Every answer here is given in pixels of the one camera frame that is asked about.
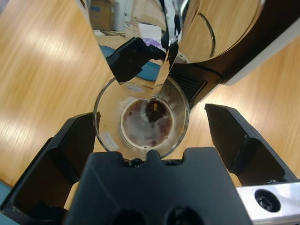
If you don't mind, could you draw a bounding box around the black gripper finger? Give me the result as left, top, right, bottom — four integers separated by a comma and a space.
204, 103, 300, 188
1, 112, 105, 222

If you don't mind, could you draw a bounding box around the white capsule coffee machine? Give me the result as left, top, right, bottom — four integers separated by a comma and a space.
78, 0, 300, 110

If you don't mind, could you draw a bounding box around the clear drinking glass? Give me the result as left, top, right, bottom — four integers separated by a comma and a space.
93, 76, 190, 159

